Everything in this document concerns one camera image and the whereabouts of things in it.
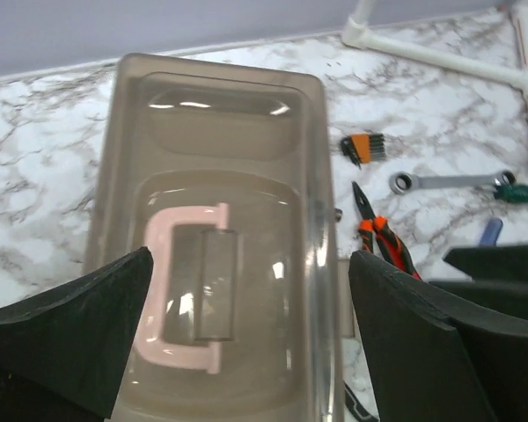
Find taupe plastic tool box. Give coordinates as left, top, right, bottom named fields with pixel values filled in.
left=84, top=54, right=344, bottom=421

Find black orange hex key set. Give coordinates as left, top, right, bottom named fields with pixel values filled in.
left=339, top=133, right=386, bottom=168

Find chrome ratchet wrench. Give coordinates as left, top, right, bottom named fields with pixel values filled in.
left=389, top=171, right=517, bottom=195

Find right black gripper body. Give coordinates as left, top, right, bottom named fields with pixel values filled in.
left=429, top=244, right=528, bottom=320

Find grey black tin snips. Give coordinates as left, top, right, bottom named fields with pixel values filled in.
left=344, top=382, right=378, bottom=422

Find white pvc pipe frame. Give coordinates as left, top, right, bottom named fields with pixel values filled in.
left=341, top=1, right=528, bottom=111

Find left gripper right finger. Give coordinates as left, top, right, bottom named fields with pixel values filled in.
left=348, top=251, right=528, bottom=421

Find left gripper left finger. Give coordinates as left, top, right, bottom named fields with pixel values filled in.
left=0, top=247, right=153, bottom=421

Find orange black needle-nose pliers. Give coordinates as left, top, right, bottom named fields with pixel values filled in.
left=352, top=181, right=422, bottom=280

